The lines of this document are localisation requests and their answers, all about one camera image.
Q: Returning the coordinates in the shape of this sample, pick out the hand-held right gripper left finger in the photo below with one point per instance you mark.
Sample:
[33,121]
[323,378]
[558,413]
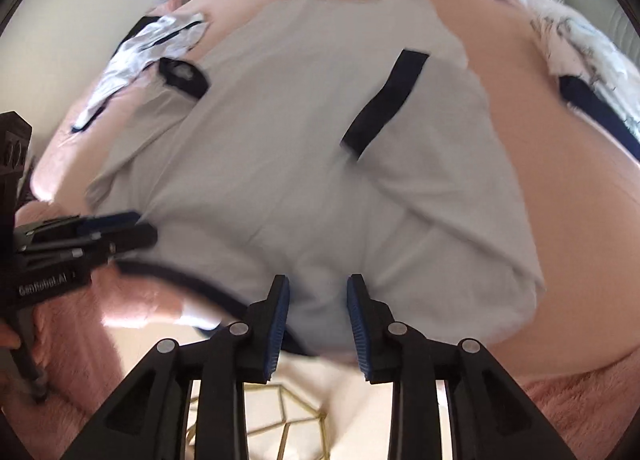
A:
[276,335]

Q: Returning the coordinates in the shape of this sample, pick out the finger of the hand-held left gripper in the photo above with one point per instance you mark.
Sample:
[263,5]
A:
[130,240]
[110,224]

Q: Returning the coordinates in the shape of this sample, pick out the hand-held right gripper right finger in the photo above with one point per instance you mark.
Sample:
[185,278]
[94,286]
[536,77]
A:
[359,335]

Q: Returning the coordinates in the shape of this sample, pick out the grey shirt with navy trim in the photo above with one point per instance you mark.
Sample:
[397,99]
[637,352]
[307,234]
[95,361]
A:
[300,190]

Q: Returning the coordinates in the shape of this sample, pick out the person's left hand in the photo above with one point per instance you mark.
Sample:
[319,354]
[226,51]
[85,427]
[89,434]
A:
[9,339]

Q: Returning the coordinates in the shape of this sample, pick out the white and navy garment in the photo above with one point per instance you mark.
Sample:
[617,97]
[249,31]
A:
[135,47]

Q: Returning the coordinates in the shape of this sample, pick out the pink fluffy rug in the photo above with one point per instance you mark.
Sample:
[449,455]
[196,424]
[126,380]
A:
[575,400]

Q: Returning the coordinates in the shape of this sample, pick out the floral garment with navy band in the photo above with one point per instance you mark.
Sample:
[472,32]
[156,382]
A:
[595,104]

